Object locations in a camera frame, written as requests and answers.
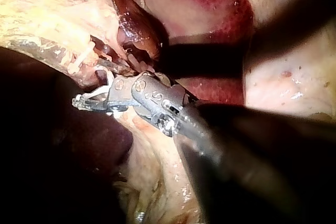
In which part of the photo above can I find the dark red liver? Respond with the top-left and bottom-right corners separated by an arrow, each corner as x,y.
0,0 -> 254,224

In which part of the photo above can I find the right arm instrument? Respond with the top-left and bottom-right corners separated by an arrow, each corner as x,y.
107,71 -> 191,138

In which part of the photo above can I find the gallbladder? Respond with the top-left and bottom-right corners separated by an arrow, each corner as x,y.
0,0 -> 124,83

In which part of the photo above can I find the right arm instrument jaw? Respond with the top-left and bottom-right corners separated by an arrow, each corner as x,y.
71,93 -> 117,112
97,59 -> 138,76

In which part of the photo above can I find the white clip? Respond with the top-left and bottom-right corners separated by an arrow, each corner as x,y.
67,41 -> 95,74
127,54 -> 149,70
86,68 -> 116,99

